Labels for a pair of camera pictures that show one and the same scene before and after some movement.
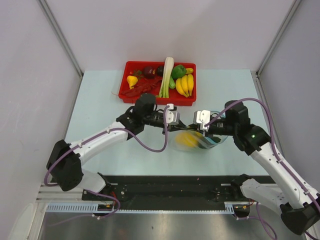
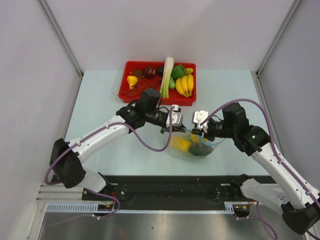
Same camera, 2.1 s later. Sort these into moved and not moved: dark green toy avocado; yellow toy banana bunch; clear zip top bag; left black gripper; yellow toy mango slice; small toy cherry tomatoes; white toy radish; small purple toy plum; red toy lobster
Moved: clear zip top bag; dark green toy avocado; yellow toy mango slice
Not moved: yellow toy banana bunch; white toy radish; red toy lobster; small toy cherry tomatoes; small purple toy plum; left black gripper
